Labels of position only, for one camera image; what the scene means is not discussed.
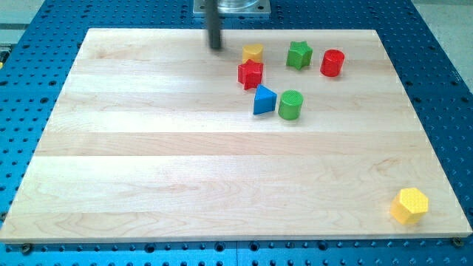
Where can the blue triangle block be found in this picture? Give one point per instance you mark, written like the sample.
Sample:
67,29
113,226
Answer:
264,100

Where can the yellow hexagon block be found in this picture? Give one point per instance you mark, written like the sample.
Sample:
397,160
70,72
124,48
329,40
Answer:
409,206

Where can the red star block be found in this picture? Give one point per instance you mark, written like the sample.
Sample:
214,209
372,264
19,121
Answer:
250,73

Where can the green cylinder block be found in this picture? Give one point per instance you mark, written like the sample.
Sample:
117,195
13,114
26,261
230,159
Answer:
290,104

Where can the yellow rounded block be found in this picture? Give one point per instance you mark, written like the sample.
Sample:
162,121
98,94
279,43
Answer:
252,52

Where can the light wooden board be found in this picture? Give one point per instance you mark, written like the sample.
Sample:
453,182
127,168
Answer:
153,139

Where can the green star block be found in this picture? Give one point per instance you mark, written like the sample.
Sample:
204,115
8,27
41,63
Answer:
299,55

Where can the red cylinder block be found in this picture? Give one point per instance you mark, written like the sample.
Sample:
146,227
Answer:
332,63

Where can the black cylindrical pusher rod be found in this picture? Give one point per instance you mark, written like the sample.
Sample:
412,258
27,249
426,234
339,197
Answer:
212,19

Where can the blue perforated table plate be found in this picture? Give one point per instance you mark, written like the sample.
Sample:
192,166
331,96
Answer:
428,43

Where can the left board clamp screw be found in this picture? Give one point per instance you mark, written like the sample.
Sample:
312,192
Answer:
26,248

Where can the board clamp screw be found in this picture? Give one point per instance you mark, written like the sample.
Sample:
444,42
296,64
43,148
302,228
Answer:
26,248
457,242

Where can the right board clamp screw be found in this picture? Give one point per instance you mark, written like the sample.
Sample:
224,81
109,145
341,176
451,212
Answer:
457,242

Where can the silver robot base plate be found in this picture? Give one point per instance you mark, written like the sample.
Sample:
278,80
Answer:
244,7

